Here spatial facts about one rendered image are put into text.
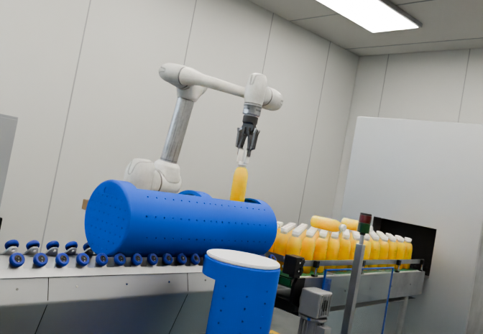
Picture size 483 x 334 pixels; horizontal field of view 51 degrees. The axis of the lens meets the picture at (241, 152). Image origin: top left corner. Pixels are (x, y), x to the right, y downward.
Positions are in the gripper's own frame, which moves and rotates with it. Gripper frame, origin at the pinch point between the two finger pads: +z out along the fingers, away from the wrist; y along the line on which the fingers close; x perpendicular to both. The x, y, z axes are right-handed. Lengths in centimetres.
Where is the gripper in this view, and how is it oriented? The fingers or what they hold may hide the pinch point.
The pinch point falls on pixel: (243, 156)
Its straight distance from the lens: 248.1
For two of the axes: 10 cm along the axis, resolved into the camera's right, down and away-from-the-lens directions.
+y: 7.4, 1.1, -6.7
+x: 6.5, 1.5, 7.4
